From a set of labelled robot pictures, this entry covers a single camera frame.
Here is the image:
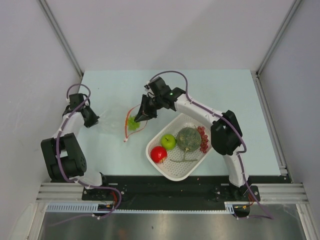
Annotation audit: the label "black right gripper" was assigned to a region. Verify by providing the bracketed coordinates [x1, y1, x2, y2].
[135, 94, 164, 123]

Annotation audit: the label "green fake grapes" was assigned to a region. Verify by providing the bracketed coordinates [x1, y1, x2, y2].
[127, 115, 141, 131]

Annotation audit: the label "clear zip top bag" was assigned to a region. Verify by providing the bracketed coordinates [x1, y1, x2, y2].
[97, 104, 148, 143]

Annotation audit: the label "green fake apple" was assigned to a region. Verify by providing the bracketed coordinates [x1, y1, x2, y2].
[160, 134, 176, 151]

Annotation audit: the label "red fake apple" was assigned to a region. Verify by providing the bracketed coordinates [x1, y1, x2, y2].
[150, 146, 168, 164]

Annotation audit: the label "green netted fake melon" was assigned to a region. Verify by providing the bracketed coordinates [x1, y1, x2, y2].
[170, 127, 202, 163]

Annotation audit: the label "red fake grapes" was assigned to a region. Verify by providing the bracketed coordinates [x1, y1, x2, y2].
[197, 126, 209, 154]

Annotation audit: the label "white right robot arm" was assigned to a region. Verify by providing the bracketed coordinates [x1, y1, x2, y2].
[134, 76, 249, 201]

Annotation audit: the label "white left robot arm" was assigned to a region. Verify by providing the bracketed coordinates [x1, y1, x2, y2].
[40, 93, 111, 200]

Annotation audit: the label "white perforated plastic basket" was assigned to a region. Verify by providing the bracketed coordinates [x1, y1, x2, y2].
[145, 113, 213, 182]

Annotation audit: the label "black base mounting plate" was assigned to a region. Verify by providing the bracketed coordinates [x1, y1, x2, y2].
[81, 174, 261, 203]

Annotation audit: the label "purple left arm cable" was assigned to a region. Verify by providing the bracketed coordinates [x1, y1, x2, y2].
[47, 83, 123, 227]

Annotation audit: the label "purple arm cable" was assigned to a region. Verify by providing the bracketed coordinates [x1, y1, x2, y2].
[148, 70, 274, 220]
[47, 83, 123, 227]

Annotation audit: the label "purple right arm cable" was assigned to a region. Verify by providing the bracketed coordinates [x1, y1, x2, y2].
[148, 70, 274, 220]

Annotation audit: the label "white slotted cable duct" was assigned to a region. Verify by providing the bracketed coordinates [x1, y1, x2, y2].
[46, 202, 99, 213]

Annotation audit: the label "aluminium frame rail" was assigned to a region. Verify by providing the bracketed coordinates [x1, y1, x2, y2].
[259, 70, 317, 202]

